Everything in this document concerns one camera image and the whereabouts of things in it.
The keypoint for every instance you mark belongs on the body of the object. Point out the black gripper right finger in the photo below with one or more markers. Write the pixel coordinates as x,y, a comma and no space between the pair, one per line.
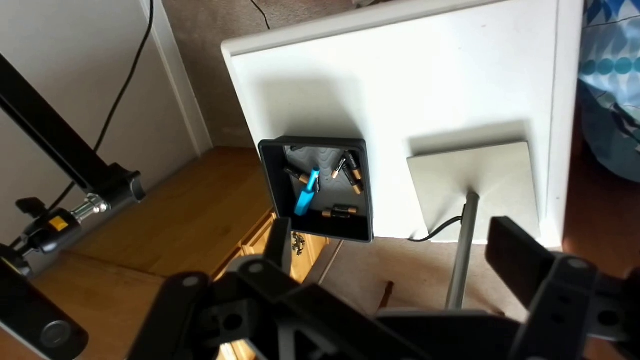
566,300

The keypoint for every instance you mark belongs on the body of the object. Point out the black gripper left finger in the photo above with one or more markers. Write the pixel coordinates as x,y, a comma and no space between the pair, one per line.
193,312

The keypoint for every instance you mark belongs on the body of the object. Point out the black box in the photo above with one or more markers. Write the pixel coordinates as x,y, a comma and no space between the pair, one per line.
272,181

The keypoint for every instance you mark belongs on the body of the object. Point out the white shade table lamp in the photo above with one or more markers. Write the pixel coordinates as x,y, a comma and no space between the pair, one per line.
480,172

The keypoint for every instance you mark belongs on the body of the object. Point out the blue clip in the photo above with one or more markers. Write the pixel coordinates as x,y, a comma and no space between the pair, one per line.
307,197

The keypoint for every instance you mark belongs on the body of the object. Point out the black yellow small bit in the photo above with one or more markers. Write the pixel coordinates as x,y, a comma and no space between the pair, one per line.
340,211

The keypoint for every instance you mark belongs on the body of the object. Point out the black yellow small bits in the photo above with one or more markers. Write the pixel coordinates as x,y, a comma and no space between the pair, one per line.
350,172

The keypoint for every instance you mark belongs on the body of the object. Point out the blue patterned blanket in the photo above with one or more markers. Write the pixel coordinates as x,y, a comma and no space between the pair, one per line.
611,61

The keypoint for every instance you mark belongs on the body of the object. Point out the white nightstand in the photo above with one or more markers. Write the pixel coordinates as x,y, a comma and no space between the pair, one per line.
432,80

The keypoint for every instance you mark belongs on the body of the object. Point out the wooden bunk bed frame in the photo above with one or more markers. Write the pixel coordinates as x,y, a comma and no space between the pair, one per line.
593,212

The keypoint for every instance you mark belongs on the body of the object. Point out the black bar camera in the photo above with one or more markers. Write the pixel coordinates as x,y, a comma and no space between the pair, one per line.
33,321

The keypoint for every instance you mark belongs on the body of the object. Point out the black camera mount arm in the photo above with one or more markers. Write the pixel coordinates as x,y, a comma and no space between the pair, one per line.
61,142

